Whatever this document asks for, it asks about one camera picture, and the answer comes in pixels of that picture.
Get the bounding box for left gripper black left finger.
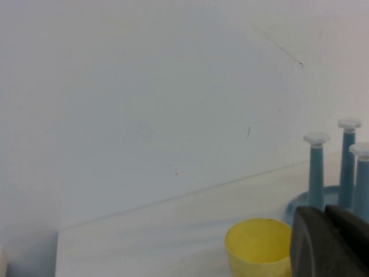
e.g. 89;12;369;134
289;205;369;277

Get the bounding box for yellow plastic cup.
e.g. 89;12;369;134
224;218;293;277

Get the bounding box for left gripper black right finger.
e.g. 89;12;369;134
324;204;369;254

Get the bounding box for blue cup stand white caps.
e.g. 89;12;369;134
285;117;369;229

